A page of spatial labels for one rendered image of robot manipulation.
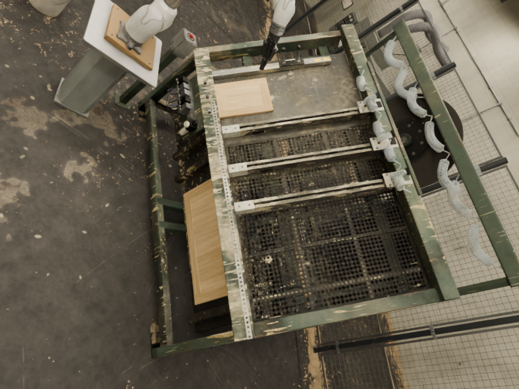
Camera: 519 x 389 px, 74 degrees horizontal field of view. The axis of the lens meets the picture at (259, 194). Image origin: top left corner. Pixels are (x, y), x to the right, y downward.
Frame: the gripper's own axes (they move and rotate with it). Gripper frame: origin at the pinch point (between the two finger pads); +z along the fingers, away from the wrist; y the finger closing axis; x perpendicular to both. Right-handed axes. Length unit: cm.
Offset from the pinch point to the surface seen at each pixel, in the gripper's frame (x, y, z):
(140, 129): -21, -90, 110
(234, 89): 13.2, -29.5, 35.4
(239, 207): -31, 52, 71
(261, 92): 26.8, -15.0, 29.0
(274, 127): 15.8, 17.8, 37.9
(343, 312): -16, 139, 80
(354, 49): 91, 4, -19
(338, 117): 52, 40, 17
